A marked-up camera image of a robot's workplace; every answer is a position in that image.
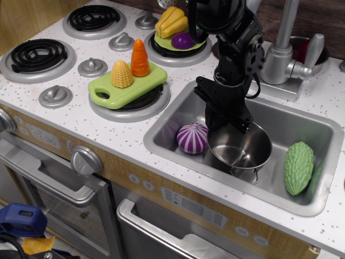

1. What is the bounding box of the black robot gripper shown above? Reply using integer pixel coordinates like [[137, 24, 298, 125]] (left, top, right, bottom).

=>
[[194, 77, 253, 134]]

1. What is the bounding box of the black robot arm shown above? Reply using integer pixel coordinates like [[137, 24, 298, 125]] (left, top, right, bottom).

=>
[[186, 1, 265, 133]]

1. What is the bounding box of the stainless steel pot lid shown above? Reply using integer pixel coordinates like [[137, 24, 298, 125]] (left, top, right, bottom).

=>
[[212, 43, 220, 59]]

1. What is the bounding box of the silver sink basin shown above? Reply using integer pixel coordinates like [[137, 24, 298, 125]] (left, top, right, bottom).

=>
[[143, 82, 344, 216]]

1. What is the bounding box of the purple striped toy onion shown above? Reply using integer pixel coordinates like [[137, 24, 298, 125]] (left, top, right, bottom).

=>
[[176, 122, 208, 154]]

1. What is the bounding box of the front right stove burner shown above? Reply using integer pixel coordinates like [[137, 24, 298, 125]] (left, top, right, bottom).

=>
[[88, 83, 170, 123]]

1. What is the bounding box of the stove burner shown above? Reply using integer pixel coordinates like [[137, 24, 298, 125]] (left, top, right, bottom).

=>
[[1, 39, 77, 84], [63, 5, 127, 40], [144, 32, 212, 67], [88, 83, 170, 123]]

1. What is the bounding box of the back right stove burner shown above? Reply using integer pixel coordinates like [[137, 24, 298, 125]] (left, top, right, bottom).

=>
[[144, 32, 212, 67]]

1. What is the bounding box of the silver toy faucet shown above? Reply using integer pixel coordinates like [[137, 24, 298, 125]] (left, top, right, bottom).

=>
[[259, 1, 325, 102]]

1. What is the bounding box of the purple toy eggplant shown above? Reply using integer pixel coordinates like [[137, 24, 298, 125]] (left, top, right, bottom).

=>
[[171, 32, 199, 50]]

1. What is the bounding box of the grey dishwasher control panel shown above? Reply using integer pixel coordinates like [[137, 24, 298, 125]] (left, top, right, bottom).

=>
[[160, 187, 228, 229]]

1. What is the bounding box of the green toy plate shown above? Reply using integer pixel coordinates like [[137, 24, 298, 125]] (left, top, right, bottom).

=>
[[154, 27, 206, 52]]

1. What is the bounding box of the orange toy carrot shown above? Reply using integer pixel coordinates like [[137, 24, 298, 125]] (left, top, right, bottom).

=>
[[130, 39, 150, 77]]

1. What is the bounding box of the green toy bitter melon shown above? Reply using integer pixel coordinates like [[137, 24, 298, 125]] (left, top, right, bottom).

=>
[[284, 141, 314, 196]]

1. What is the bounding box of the green toy cutting board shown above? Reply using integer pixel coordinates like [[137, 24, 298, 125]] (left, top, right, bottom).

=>
[[88, 62, 167, 110]]

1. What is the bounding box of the yellow toy corn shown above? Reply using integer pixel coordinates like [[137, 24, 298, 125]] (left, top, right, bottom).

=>
[[111, 60, 134, 88]]

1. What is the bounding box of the yellow toy bell pepper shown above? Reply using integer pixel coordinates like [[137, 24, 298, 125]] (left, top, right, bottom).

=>
[[155, 6, 188, 39]]

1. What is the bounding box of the silver bowl with red item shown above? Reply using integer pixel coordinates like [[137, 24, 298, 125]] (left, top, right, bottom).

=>
[[289, 36, 329, 68]]

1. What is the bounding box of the silver stove knob top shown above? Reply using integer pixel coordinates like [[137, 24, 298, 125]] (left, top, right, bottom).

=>
[[135, 12, 158, 30]]

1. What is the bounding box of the silver stove knob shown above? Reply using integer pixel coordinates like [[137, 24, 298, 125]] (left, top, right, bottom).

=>
[[108, 32, 135, 52], [78, 58, 108, 78], [38, 85, 73, 109], [135, 12, 158, 30]]

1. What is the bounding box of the silver stove knob upper middle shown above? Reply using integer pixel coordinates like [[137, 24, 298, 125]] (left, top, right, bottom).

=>
[[108, 32, 135, 52]]

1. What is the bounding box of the silver dishwasher door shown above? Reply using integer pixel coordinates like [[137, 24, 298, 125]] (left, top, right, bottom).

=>
[[116, 199, 259, 258]]

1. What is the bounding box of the silver stove knob lower middle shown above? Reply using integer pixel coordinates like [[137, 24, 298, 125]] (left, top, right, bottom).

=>
[[78, 58, 108, 78]]

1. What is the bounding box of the silver oven dial knob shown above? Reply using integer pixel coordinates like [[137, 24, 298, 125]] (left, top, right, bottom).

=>
[[70, 145, 104, 176]]

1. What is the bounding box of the back left stove burner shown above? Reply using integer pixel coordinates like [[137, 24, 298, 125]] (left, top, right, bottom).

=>
[[63, 5, 127, 40]]

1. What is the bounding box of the silver stove knob bottom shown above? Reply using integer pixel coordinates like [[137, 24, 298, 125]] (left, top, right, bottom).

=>
[[38, 85, 73, 109]]

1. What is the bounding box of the silver oven door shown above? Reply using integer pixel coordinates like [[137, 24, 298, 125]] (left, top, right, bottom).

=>
[[1, 132, 122, 258]]

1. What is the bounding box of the oven clock display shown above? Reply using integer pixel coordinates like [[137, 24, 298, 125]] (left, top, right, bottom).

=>
[[27, 124, 60, 149]]

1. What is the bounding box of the front left stove burner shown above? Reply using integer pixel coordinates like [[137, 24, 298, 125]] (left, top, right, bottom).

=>
[[1, 39, 77, 84]]

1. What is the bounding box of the silver left oven knob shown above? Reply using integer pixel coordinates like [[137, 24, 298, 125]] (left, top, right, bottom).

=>
[[0, 108, 17, 132]]

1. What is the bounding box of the blue clamp tool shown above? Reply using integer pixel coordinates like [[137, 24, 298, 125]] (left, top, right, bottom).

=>
[[1, 203, 47, 237]]

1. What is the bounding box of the yellow cloth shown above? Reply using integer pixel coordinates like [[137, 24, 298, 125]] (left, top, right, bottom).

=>
[[22, 236, 56, 255]]

